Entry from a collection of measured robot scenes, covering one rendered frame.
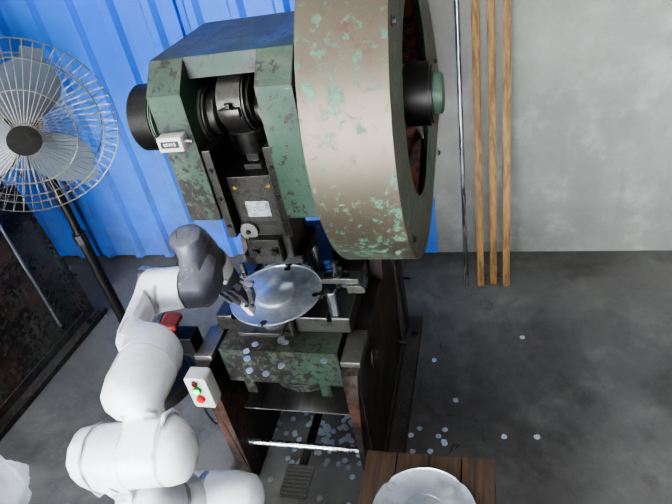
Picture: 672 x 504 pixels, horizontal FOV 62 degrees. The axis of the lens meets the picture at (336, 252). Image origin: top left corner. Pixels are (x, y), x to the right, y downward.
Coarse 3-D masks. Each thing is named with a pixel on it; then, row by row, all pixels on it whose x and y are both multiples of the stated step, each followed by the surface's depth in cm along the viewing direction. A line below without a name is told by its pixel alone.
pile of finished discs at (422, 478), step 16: (400, 480) 162; (416, 480) 161; (432, 480) 160; (448, 480) 159; (384, 496) 158; (400, 496) 158; (416, 496) 156; (432, 496) 156; (448, 496) 155; (464, 496) 154
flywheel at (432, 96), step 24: (408, 0) 150; (408, 24) 157; (408, 48) 162; (408, 72) 133; (432, 72) 135; (408, 96) 133; (432, 96) 135; (408, 120) 137; (432, 120) 137; (408, 144) 168
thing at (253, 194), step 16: (240, 160) 164; (256, 160) 159; (240, 176) 156; (256, 176) 154; (240, 192) 159; (256, 192) 157; (272, 192) 156; (240, 208) 162; (256, 208) 161; (272, 208) 160; (240, 224) 166; (256, 224) 164; (272, 224) 163; (256, 240) 164; (272, 240) 163; (288, 240) 165; (256, 256) 166; (272, 256) 166; (288, 256) 169
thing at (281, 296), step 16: (256, 272) 184; (272, 272) 183; (288, 272) 182; (304, 272) 180; (256, 288) 177; (272, 288) 175; (288, 288) 174; (304, 288) 173; (320, 288) 172; (256, 304) 171; (272, 304) 169; (288, 304) 168; (304, 304) 167; (240, 320) 165; (256, 320) 165; (272, 320) 163; (288, 320) 162
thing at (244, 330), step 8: (264, 320) 164; (240, 328) 163; (248, 328) 163; (256, 328) 162; (264, 328) 162; (272, 328) 161; (280, 328) 160; (288, 328) 174; (296, 328) 176; (264, 336) 160; (272, 336) 160; (280, 336) 159; (288, 336) 176
